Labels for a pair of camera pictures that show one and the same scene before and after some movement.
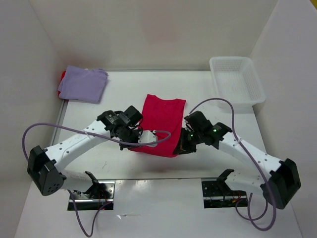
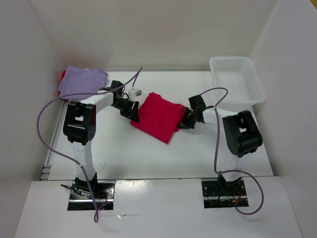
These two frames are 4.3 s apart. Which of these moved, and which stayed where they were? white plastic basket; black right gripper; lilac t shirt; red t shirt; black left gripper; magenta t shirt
Moved: black left gripper; magenta t shirt; black right gripper
Stayed: lilac t shirt; white plastic basket; red t shirt
